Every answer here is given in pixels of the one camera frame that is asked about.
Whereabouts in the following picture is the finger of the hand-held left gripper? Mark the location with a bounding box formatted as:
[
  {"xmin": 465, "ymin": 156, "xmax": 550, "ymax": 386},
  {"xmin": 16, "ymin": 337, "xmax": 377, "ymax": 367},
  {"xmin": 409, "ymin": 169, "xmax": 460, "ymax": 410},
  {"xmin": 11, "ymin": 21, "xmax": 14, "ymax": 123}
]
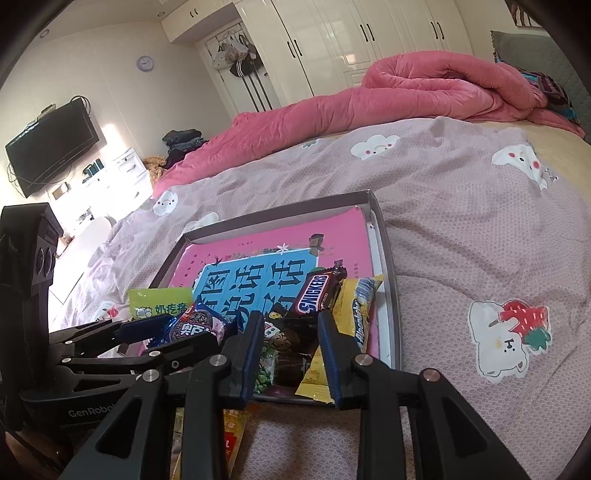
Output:
[
  {"xmin": 48, "ymin": 316, "xmax": 172, "ymax": 357},
  {"xmin": 60, "ymin": 332, "xmax": 219, "ymax": 380}
]

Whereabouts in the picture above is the white wardrobe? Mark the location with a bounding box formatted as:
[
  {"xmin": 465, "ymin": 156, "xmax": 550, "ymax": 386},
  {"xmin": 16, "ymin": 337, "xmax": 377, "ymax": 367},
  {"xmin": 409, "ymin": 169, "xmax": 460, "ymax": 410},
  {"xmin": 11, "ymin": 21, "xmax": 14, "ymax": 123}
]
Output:
[{"xmin": 161, "ymin": 0, "xmax": 472, "ymax": 116}]

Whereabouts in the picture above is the black green pea packet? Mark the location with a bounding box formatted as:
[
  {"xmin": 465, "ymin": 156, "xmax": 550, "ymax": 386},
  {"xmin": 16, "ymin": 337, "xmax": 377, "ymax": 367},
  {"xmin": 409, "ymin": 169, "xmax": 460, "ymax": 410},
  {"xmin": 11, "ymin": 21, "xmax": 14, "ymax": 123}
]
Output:
[{"xmin": 254, "ymin": 318, "xmax": 320, "ymax": 396}]

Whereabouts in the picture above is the blue cookie packet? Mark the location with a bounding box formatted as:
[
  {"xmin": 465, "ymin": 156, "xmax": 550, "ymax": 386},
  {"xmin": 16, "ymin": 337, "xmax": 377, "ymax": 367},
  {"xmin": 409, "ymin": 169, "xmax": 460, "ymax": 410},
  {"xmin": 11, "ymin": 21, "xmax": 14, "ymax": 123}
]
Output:
[{"xmin": 148, "ymin": 302, "xmax": 239, "ymax": 348}]

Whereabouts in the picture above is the green snack packet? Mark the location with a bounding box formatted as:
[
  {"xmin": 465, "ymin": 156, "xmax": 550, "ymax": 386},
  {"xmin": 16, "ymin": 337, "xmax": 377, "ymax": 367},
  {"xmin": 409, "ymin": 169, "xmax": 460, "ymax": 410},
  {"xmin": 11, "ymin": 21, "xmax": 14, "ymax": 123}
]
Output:
[{"xmin": 128, "ymin": 287, "xmax": 195, "ymax": 322}]

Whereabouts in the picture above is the pink quilt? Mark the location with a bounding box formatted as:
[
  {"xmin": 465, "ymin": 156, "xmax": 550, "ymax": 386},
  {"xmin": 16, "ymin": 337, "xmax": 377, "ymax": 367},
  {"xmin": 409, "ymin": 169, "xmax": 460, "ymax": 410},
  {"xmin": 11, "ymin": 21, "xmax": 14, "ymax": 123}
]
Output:
[{"xmin": 152, "ymin": 52, "xmax": 587, "ymax": 199}]

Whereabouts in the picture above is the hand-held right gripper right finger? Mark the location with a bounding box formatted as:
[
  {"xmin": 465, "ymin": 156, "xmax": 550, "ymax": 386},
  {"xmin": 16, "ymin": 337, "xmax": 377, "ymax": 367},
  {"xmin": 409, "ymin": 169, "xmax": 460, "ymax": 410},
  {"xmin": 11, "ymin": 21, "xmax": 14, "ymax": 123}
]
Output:
[{"xmin": 316, "ymin": 310, "xmax": 532, "ymax": 480}]

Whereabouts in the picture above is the black wall television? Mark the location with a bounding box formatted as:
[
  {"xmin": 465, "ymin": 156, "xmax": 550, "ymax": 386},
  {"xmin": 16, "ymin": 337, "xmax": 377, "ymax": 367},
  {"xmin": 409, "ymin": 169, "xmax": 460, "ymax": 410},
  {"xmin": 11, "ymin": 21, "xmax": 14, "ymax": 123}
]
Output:
[{"xmin": 4, "ymin": 100, "xmax": 100, "ymax": 198}]

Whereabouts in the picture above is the white hanging bag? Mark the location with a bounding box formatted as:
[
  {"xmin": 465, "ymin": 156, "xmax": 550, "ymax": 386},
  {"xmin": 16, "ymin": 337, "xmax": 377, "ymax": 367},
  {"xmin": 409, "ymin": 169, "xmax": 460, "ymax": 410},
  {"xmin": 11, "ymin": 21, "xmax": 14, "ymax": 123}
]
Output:
[{"xmin": 212, "ymin": 39, "xmax": 248, "ymax": 70}]

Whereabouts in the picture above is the grey cardboard box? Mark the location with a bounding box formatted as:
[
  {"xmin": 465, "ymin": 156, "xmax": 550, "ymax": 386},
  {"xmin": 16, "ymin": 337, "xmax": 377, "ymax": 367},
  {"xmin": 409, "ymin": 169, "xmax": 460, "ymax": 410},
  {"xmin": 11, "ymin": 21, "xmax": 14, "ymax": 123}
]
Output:
[{"xmin": 148, "ymin": 188, "xmax": 402, "ymax": 406}]

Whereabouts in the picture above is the pile of dark clothes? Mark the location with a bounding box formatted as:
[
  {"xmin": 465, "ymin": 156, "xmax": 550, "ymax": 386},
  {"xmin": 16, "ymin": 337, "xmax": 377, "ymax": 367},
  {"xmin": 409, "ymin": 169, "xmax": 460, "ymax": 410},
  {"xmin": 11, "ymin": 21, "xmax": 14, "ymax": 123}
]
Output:
[{"xmin": 163, "ymin": 129, "xmax": 208, "ymax": 169}]

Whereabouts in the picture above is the white drawer cabinet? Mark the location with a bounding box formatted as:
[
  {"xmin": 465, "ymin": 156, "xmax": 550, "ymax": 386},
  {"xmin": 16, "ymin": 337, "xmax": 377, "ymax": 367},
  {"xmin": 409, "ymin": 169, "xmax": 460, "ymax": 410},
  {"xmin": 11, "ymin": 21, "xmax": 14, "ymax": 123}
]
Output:
[{"xmin": 113, "ymin": 148, "xmax": 153, "ymax": 200}]

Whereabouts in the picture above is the yellow candy packet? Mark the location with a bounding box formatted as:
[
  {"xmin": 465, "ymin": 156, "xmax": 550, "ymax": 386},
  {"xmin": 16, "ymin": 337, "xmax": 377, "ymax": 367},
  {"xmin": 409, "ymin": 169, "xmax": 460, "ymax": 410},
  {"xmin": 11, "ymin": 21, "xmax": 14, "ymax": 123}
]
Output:
[{"xmin": 295, "ymin": 276, "xmax": 385, "ymax": 405}]

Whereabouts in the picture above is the brown plush blanket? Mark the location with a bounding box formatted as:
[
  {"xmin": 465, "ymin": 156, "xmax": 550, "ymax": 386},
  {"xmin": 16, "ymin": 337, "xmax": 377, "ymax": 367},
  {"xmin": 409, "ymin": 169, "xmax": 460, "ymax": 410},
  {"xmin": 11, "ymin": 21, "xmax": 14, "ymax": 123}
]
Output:
[{"xmin": 143, "ymin": 157, "xmax": 168, "ymax": 184}]

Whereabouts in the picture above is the grey green pillow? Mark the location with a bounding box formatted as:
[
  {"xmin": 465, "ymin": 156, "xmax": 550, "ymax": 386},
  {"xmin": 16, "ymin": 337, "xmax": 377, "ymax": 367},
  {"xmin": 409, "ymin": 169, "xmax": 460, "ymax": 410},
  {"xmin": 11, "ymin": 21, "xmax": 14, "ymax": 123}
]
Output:
[{"xmin": 489, "ymin": 30, "xmax": 585, "ymax": 125}]

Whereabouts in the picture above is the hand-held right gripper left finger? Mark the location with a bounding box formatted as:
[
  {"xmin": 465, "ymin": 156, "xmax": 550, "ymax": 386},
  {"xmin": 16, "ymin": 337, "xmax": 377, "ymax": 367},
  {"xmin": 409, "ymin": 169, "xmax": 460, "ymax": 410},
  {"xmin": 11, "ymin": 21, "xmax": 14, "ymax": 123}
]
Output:
[{"xmin": 58, "ymin": 310, "xmax": 266, "ymax": 480}]

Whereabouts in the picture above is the brown chocolate bar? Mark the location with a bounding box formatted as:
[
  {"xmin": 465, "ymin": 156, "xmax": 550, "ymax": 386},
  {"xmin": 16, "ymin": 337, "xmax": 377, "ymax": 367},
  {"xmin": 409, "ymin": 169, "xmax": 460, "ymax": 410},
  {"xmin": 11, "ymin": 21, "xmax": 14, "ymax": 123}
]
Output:
[{"xmin": 283, "ymin": 265, "xmax": 348, "ymax": 331}]

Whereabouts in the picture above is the striped colourful cloth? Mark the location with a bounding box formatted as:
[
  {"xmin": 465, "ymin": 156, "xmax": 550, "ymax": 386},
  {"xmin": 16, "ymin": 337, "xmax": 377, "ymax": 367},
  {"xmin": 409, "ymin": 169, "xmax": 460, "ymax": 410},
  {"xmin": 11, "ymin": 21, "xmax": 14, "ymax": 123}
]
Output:
[{"xmin": 522, "ymin": 69, "xmax": 581, "ymax": 123}]

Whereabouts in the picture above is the pink book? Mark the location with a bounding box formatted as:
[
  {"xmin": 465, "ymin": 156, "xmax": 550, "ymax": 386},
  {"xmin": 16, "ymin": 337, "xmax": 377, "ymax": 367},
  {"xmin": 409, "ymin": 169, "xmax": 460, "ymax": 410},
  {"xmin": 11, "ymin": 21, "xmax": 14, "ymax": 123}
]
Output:
[{"xmin": 166, "ymin": 205, "xmax": 383, "ymax": 370}]

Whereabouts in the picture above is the yellow bed mat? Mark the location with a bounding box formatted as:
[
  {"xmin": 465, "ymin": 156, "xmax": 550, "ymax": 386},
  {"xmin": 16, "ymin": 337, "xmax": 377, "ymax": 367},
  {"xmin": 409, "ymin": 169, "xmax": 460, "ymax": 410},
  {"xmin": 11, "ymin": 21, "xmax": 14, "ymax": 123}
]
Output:
[{"xmin": 512, "ymin": 119, "xmax": 591, "ymax": 185}]

